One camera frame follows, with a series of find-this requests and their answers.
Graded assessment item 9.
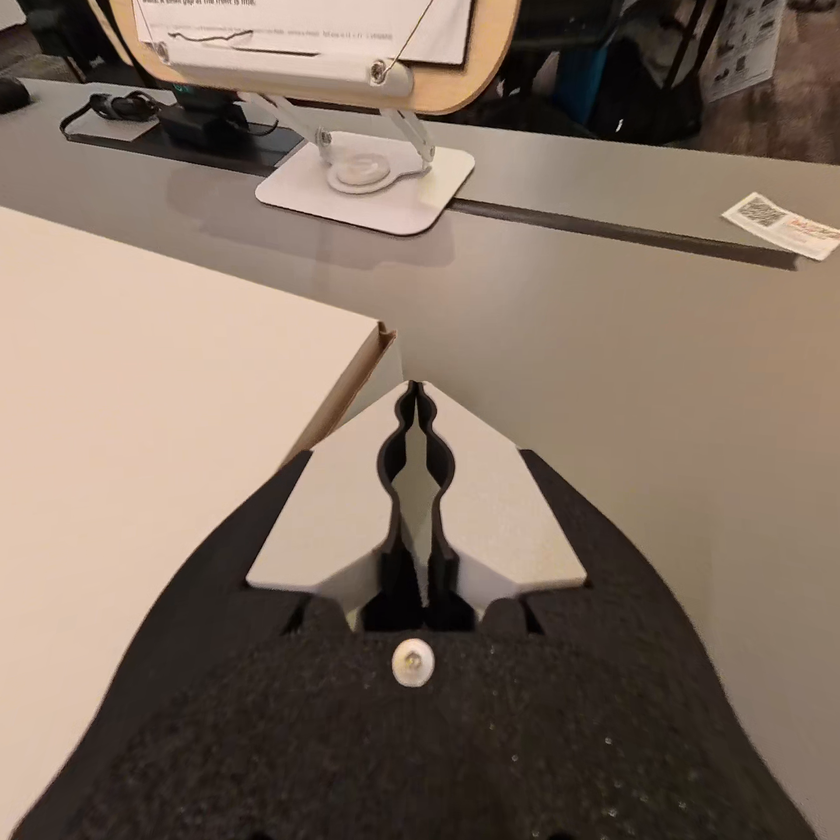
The black power adapter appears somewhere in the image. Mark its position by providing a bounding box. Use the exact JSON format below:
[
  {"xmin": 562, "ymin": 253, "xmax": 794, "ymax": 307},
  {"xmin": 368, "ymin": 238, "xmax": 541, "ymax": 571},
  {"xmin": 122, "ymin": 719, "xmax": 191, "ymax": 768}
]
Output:
[{"xmin": 157, "ymin": 85, "xmax": 250, "ymax": 148}]

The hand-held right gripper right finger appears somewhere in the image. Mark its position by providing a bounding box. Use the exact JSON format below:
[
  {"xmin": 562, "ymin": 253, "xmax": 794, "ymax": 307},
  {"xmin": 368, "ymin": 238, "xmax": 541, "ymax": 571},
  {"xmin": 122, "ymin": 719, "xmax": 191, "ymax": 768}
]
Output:
[{"xmin": 417, "ymin": 381, "xmax": 588, "ymax": 624}]

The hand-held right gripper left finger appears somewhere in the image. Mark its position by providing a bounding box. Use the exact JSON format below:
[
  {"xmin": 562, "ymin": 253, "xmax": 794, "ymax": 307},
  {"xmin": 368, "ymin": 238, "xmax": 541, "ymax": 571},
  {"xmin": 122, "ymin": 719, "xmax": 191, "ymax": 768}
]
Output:
[{"xmin": 245, "ymin": 379, "xmax": 420, "ymax": 632}]

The white book stand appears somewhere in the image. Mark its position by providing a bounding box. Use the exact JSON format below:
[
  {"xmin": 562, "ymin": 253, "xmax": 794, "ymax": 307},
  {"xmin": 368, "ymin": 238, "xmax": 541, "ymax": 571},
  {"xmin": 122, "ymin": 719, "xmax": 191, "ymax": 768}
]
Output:
[{"xmin": 88, "ymin": 0, "xmax": 525, "ymax": 236}]

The black bag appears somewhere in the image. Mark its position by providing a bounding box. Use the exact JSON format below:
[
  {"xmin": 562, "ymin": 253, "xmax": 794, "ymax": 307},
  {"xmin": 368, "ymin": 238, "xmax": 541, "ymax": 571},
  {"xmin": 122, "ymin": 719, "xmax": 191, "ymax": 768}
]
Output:
[{"xmin": 512, "ymin": 0, "xmax": 706, "ymax": 142}]

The printed paper sheet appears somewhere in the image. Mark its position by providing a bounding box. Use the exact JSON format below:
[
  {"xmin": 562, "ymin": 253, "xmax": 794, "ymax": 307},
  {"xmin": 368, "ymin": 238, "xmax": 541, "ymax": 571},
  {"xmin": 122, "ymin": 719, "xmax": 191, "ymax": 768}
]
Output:
[{"xmin": 133, "ymin": 0, "xmax": 475, "ymax": 65}]

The white printed label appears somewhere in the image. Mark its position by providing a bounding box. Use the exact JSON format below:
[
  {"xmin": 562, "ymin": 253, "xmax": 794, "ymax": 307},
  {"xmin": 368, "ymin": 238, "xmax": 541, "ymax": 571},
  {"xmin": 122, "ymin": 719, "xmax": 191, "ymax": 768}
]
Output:
[{"xmin": 721, "ymin": 192, "xmax": 840, "ymax": 261}]

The cardboard box with lid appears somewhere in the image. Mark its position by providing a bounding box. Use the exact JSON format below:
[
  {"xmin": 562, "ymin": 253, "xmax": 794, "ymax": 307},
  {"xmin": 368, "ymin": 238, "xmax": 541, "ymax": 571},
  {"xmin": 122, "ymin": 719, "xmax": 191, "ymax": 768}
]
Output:
[{"xmin": 0, "ymin": 206, "xmax": 398, "ymax": 834}]

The black cable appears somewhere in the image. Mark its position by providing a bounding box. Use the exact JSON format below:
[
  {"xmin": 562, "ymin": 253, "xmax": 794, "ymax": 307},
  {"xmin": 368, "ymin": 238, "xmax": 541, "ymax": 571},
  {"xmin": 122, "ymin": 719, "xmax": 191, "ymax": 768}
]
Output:
[{"xmin": 59, "ymin": 91, "xmax": 161, "ymax": 140}]

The white printed poster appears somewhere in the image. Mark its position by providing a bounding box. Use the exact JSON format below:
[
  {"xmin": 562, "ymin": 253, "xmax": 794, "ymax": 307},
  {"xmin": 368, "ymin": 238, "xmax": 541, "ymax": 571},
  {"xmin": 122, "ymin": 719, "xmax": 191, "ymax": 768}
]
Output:
[{"xmin": 703, "ymin": 0, "xmax": 786, "ymax": 104}]

